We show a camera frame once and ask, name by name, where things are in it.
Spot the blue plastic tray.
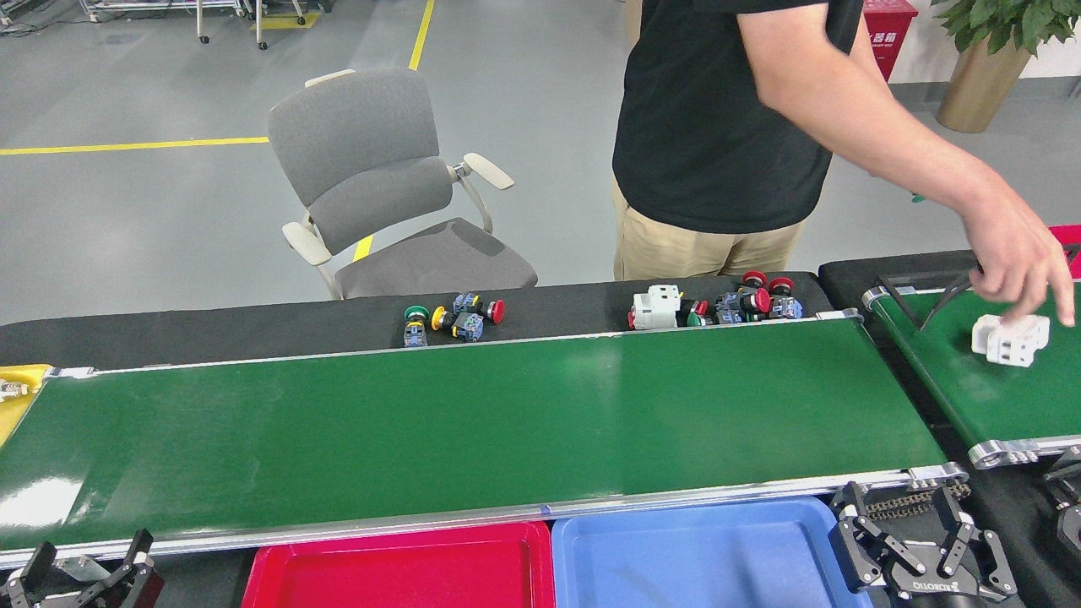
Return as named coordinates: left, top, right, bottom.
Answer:
left=551, top=496, right=875, bottom=608

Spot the red fire extinguisher box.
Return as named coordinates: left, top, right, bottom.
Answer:
left=861, top=0, right=919, bottom=83

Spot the white circuit breaker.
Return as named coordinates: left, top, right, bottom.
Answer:
left=971, top=314, right=1051, bottom=369
left=627, top=284, right=685, bottom=331

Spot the black joystick controller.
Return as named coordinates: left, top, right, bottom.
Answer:
left=1041, top=446, right=1081, bottom=565

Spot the green conveyor with black guide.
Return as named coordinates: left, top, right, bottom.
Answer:
left=861, top=283, right=1081, bottom=470

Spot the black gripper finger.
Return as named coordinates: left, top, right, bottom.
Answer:
left=84, top=529, right=166, bottom=608
left=829, top=481, right=928, bottom=594
left=3, top=540, right=60, bottom=608
left=929, top=487, right=1020, bottom=596

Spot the white wheeled metal rack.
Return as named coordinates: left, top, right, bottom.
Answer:
left=80, top=0, right=309, bottom=50

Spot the black drive chain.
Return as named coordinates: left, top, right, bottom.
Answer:
left=866, top=481, right=972, bottom=522

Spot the yellow mushroom push button switch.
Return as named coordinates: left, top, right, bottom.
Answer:
left=431, top=306, right=485, bottom=343

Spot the person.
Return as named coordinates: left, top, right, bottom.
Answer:
left=612, top=0, right=871, bottom=282

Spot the yellow plastic tray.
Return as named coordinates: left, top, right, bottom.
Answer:
left=0, top=364, right=53, bottom=446

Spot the red plastic tray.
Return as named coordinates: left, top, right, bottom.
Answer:
left=242, top=521, right=556, bottom=608

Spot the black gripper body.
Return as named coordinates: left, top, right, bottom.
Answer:
left=883, top=567, right=1027, bottom=608

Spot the red plastic bin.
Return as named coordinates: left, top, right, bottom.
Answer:
left=1047, top=225, right=1081, bottom=280

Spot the black curved guide bracket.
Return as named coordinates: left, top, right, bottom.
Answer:
left=876, top=266, right=989, bottom=332

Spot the grey office chair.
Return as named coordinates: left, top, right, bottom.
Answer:
left=268, top=68, right=539, bottom=301

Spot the potted plant in gold pot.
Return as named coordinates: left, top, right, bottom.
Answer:
left=929, top=0, right=1081, bottom=134

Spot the long green conveyor belt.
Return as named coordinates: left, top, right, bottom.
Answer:
left=0, top=309, right=970, bottom=571

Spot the person's left hand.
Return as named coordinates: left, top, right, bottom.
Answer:
left=959, top=182, right=1078, bottom=328

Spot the long black table cover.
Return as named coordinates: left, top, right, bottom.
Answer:
left=0, top=272, right=835, bottom=370

